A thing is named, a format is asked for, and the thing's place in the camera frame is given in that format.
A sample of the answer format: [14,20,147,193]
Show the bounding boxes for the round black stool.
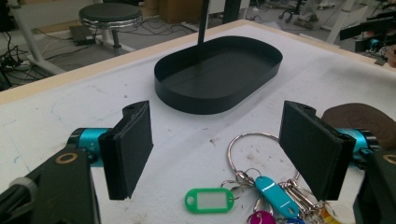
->
[78,3,144,57]

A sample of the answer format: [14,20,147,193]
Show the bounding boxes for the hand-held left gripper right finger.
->
[278,100,357,202]

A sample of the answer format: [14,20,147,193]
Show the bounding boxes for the black floor cables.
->
[0,31,27,91]

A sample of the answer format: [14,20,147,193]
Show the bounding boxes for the cardboard box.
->
[158,0,200,24]

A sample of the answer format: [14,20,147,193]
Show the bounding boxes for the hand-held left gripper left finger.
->
[98,100,154,201]

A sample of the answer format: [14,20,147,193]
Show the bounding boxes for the office chair base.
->
[278,0,320,31]

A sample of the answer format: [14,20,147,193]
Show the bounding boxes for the black box on floor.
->
[68,24,96,47]

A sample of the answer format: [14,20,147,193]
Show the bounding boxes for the white desk leg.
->
[325,5,370,45]

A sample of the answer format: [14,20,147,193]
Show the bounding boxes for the white metal frame leg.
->
[7,0,66,76]

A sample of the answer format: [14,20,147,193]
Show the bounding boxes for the brown leather pouch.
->
[320,103,396,151]

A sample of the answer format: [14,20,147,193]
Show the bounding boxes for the black oval tray stand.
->
[153,0,284,116]

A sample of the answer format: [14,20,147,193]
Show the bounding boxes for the key ring with coloured tags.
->
[184,132,347,224]

